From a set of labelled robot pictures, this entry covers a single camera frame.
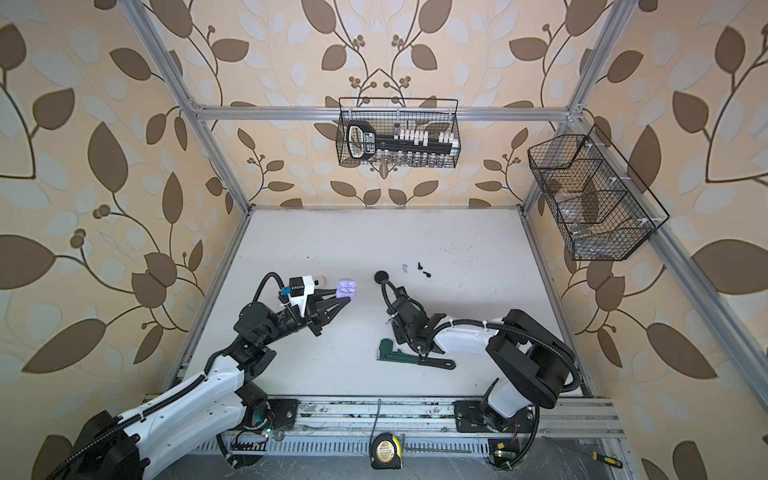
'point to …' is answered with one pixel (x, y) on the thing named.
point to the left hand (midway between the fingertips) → (347, 296)
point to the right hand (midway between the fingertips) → (403, 325)
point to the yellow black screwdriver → (606, 459)
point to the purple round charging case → (346, 288)
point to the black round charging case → (381, 276)
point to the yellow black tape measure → (386, 451)
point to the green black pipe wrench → (385, 352)
